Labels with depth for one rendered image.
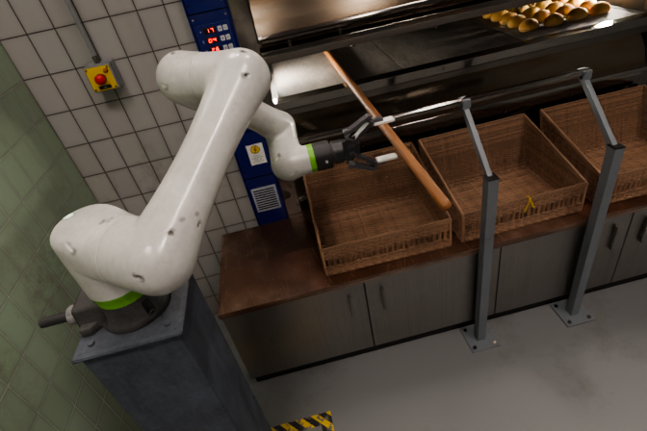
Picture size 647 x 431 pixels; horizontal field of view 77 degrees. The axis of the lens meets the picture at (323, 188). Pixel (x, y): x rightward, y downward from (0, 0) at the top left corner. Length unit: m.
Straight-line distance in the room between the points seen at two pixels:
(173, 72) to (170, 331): 0.54
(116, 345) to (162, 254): 0.30
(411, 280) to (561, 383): 0.79
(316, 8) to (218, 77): 0.94
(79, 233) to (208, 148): 0.27
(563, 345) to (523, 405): 0.37
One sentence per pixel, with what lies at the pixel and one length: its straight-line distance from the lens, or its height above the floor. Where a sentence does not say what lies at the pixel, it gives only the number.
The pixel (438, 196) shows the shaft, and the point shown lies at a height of 1.20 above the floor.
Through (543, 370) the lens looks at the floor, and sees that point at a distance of 2.20.
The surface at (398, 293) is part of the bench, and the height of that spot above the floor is 0.42.
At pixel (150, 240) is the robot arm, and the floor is 1.44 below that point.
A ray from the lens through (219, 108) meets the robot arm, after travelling 0.82.
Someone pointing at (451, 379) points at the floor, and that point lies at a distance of 2.12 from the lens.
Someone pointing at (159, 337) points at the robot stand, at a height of 1.20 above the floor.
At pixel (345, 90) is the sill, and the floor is 1.16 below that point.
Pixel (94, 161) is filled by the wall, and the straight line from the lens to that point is 2.03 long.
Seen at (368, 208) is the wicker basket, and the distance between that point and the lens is 2.03.
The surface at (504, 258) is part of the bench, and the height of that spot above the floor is 0.47.
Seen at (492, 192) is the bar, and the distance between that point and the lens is 1.59.
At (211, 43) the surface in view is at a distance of 1.72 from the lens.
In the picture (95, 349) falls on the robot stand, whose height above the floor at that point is 1.20.
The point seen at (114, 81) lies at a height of 1.44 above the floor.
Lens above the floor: 1.83
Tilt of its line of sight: 34 degrees down
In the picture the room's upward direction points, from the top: 12 degrees counter-clockwise
